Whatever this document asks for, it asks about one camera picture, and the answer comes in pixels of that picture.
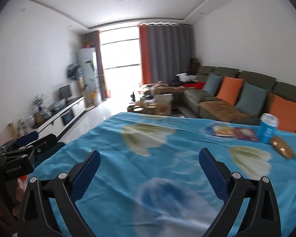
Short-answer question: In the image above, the teal plastic trash bin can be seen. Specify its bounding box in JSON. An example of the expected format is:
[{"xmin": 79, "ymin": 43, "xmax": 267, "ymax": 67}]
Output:
[{"xmin": 34, "ymin": 142, "xmax": 65, "ymax": 167}]

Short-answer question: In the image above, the white black TV cabinet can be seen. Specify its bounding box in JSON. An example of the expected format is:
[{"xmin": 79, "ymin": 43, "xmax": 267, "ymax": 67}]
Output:
[{"xmin": 34, "ymin": 97, "xmax": 86, "ymax": 140}]

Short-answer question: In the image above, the black monitor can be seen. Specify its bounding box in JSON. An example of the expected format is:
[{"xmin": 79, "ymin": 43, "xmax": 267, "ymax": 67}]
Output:
[{"xmin": 59, "ymin": 85, "xmax": 72, "ymax": 102}]

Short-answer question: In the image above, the cluttered coffee table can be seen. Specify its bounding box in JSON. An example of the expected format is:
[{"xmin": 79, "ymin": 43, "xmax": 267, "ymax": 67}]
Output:
[{"xmin": 127, "ymin": 81, "xmax": 188, "ymax": 117}]

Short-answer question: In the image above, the small gold snack packet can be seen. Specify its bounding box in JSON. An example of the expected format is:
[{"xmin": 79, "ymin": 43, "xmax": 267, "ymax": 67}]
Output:
[{"xmin": 270, "ymin": 135, "xmax": 295, "ymax": 159}]

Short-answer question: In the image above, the white standing air conditioner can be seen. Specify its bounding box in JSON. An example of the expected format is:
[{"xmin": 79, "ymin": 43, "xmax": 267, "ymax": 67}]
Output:
[{"xmin": 77, "ymin": 48, "xmax": 101, "ymax": 106}]

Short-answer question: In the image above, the grey curtain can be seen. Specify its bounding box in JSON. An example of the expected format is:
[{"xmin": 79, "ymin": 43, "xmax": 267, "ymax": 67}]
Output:
[{"xmin": 146, "ymin": 24, "xmax": 195, "ymax": 83}]

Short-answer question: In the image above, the blue floral table blanket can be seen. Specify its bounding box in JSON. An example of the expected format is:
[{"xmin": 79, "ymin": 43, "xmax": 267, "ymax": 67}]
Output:
[{"xmin": 34, "ymin": 113, "xmax": 296, "ymax": 236}]

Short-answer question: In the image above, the blue white cup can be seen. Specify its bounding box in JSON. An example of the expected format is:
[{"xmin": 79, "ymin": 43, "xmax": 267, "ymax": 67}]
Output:
[{"xmin": 257, "ymin": 113, "xmax": 279, "ymax": 143}]

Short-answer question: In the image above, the purple snack packet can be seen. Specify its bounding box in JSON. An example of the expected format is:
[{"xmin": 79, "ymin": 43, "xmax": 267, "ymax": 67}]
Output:
[{"xmin": 212, "ymin": 125, "xmax": 259, "ymax": 141}]

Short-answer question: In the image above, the blue-grey cushion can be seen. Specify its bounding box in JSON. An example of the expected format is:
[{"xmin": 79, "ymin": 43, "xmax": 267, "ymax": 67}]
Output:
[{"xmin": 203, "ymin": 73, "xmax": 223, "ymax": 95}]

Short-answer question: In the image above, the orange curtain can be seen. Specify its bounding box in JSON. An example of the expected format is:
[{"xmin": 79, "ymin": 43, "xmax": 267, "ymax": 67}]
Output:
[{"xmin": 139, "ymin": 25, "xmax": 152, "ymax": 84}]

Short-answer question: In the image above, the person's left hand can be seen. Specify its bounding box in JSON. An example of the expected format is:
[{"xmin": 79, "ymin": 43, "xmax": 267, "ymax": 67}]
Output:
[{"xmin": 0, "ymin": 179, "xmax": 27, "ymax": 234}]

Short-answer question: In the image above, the orange cushion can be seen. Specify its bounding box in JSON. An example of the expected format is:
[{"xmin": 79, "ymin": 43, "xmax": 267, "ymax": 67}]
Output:
[{"xmin": 216, "ymin": 76, "xmax": 244, "ymax": 105}]

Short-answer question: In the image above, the dark green sofa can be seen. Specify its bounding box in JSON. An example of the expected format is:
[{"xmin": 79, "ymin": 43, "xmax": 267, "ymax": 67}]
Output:
[{"xmin": 183, "ymin": 66, "xmax": 296, "ymax": 133}]

